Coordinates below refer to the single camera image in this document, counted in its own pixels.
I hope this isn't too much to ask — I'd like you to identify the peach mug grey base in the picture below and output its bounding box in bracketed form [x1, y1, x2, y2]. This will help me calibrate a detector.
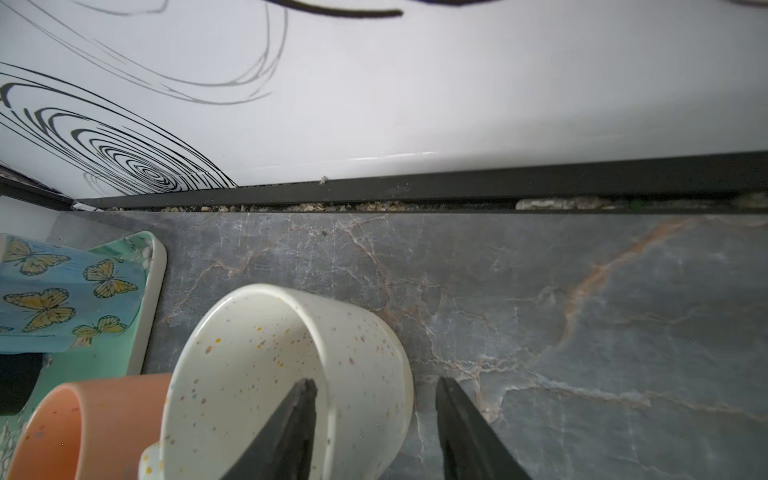
[7, 373, 171, 479]

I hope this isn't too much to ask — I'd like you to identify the mint green floral tray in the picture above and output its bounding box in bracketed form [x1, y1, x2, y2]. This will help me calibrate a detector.
[1, 231, 167, 474]

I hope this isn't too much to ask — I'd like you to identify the beige mug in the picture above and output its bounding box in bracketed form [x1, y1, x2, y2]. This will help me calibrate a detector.
[138, 284, 414, 479]

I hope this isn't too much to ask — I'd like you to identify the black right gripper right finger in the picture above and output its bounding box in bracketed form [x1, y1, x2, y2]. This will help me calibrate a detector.
[435, 377, 531, 480]

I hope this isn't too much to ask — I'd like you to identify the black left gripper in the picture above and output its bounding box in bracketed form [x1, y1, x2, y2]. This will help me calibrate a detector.
[0, 353, 43, 416]

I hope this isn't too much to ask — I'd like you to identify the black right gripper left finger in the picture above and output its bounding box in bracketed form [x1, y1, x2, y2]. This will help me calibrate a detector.
[223, 378, 317, 479]

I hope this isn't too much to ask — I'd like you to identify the blue butterfly mug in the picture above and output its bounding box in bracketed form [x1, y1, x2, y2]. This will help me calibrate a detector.
[1, 234, 147, 354]

